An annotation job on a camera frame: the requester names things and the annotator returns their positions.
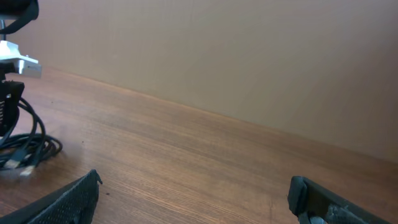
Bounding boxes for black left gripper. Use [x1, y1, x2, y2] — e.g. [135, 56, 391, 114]
[1, 62, 25, 137]

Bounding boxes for thick black HDMI cable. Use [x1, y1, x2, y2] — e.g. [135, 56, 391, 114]
[0, 96, 63, 178]

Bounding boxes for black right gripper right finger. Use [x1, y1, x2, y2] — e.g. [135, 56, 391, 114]
[287, 176, 389, 224]

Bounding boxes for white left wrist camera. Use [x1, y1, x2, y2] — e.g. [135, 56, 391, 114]
[1, 40, 42, 78]

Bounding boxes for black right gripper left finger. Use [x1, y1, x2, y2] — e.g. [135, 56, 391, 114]
[1, 169, 103, 224]

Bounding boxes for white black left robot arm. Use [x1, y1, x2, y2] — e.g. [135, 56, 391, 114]
[1, 0, 42, 137]

